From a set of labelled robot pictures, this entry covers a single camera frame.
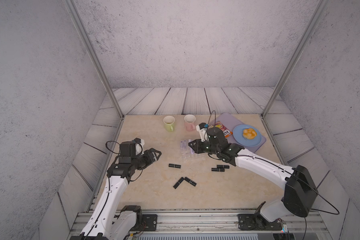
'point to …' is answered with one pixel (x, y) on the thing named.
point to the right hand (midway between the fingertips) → (188, 145)
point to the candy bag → (226, 132)
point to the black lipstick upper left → (174, 165)
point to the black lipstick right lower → (218, 169)
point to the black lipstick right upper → (222, 166)
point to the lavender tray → (229, 120)
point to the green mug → (169, 121)
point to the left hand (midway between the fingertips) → (159, 155)
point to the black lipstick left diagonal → (178, 182)
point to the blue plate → (239, 138)
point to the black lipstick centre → (191, 182)
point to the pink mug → (190, 120)
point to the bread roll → (249, 133)
